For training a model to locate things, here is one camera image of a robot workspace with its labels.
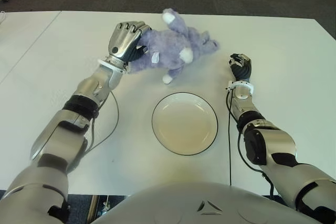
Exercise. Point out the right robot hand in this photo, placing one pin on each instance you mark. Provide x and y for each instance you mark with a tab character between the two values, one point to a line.
241	69

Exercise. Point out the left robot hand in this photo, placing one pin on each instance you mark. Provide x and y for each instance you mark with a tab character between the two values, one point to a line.
123	40

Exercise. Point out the purple plush doll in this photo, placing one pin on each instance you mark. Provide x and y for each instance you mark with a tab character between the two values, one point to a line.
170	45

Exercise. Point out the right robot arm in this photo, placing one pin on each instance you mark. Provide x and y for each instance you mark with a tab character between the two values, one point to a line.
270	142

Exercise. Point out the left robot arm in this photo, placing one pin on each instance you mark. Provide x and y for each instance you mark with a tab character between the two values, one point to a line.
57	140

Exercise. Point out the white plate black rim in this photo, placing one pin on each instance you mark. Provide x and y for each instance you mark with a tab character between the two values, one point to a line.
185	127

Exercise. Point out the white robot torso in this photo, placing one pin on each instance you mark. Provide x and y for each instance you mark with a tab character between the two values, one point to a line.
183	200

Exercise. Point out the metal table leg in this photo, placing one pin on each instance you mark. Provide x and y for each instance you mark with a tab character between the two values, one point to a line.
93	205

